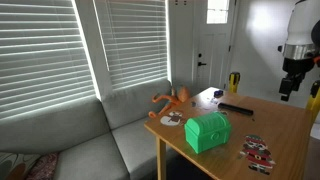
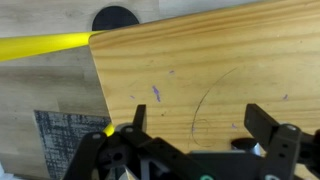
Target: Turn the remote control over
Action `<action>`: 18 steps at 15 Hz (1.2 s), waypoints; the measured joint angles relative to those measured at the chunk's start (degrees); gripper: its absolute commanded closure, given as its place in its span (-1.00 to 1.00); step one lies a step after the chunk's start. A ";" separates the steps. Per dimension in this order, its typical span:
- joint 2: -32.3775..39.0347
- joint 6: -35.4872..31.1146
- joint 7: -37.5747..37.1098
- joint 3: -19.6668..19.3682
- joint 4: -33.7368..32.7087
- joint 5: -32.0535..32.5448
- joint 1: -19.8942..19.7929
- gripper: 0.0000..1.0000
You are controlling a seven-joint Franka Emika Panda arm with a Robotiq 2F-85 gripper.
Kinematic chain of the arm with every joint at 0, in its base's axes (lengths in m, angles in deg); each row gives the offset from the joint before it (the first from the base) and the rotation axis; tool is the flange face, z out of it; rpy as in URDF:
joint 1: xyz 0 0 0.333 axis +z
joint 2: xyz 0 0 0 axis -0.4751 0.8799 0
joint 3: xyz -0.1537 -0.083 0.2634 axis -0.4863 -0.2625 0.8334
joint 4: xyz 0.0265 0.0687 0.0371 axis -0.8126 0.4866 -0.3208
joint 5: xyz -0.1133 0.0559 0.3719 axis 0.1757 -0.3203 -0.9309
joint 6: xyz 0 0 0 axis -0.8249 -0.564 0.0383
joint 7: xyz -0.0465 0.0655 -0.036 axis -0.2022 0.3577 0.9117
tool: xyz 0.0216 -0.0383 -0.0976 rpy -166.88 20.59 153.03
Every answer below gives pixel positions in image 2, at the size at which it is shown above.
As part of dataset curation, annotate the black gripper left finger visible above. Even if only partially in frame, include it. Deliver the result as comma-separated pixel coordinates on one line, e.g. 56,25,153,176
120,105,187,167

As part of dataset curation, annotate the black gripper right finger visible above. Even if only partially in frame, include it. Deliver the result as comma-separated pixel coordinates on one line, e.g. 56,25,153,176
244,104,302,180

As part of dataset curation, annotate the grey patterned rug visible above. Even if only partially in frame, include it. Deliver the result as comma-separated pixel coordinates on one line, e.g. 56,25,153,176
34,110,111,180

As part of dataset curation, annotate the wooden table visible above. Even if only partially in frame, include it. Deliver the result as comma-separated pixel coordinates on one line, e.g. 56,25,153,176
89,0,320,152

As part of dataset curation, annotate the black round floor base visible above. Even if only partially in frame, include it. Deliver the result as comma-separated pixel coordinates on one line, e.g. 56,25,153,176
92,6,139,31

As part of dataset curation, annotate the yellow table leg post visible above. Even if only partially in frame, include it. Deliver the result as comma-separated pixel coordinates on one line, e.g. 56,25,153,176
0,31,98,61

